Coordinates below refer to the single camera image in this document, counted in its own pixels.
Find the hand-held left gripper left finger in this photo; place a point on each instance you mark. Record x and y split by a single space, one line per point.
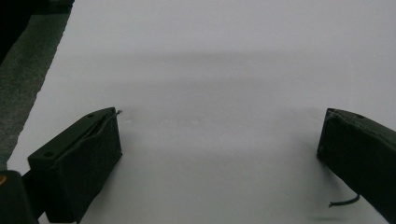
77 165

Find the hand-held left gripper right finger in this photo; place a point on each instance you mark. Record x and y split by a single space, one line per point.
361 149

